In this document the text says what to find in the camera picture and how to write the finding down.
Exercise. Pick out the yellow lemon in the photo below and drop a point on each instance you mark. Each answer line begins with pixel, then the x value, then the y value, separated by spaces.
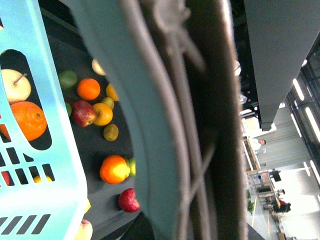
pixel 114 170

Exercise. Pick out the teal plastic shopping basket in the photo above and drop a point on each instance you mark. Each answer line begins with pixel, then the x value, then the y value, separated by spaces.
pixel 47 200

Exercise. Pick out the brown kiwi fruit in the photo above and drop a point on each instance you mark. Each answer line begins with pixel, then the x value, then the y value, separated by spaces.
pixel 111 132

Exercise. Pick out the yellow orange mango fruit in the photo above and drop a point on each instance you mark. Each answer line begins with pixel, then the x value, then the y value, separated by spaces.
pixel 104 114

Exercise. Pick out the red apple with stem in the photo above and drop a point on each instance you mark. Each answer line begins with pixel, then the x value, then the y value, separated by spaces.
pixel 83 113

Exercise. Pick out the orange tangerine centre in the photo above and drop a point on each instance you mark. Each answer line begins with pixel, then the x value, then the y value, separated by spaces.
pixel 88 89

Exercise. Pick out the red apple front centre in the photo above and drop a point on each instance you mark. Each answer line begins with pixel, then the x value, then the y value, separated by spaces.
pixel 127 201

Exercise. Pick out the person in white shirt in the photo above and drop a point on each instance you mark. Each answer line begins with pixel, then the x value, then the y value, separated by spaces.
pixel 256 144

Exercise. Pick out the dark green lime right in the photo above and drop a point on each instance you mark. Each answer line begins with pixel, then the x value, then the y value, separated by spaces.
pixel 67 79

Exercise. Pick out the large orange front left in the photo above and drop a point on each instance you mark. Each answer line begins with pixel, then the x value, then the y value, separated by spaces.
pixel 30 118

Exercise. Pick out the pale peach fruit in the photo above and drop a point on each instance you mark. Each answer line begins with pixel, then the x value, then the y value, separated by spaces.
pixel 85 231

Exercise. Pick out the pale yellow apple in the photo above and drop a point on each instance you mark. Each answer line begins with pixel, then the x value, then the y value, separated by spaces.
pixel 16 85

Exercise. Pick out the grey basket handle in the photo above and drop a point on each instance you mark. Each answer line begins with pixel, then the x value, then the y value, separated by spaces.
pixel 171 63

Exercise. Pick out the black metal shelf frame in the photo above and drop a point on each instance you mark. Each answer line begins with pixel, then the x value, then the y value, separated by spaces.
pixel 281 34

